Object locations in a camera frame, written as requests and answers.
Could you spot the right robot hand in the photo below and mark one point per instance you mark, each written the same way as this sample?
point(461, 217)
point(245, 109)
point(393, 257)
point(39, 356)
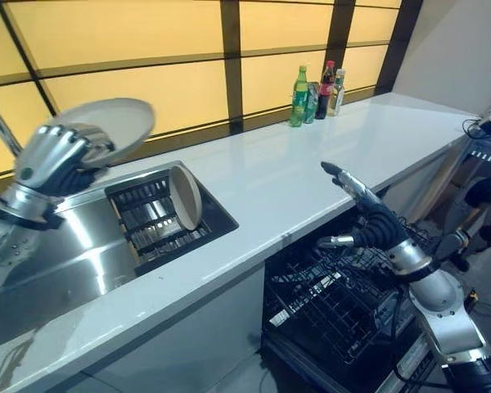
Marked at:
point(376, 219)

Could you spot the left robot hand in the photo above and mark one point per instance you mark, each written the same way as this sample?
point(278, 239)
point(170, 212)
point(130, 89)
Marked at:
point(45, 159)

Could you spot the white round plate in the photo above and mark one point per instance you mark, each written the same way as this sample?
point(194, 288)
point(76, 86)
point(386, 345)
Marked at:
point(114, 125)

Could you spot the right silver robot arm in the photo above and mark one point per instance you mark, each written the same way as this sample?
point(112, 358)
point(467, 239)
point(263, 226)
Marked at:
point(442, 303)

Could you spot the stainless steel sink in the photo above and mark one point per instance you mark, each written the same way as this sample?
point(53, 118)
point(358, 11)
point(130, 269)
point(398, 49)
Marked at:
point(71, 245)

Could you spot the clear bottle yellow liquid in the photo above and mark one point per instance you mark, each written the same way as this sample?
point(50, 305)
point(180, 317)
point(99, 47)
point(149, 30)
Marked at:
point(337, 94)

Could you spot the black dish drying rack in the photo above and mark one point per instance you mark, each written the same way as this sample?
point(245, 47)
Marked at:
point(163, 217)

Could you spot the green soda can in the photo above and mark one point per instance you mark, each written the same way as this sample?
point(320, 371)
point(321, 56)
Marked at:
point(310, 102)

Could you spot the dark cola bottle red cap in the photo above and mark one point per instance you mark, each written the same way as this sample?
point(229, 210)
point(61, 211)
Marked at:
point(325, 90)

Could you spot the green plastic soda bottle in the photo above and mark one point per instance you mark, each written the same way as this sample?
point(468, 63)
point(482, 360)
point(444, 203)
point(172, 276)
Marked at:
point(298, 98)

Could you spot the beige round plate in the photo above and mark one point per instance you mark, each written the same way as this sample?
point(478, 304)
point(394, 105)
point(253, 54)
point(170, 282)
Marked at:
point(186, 198)

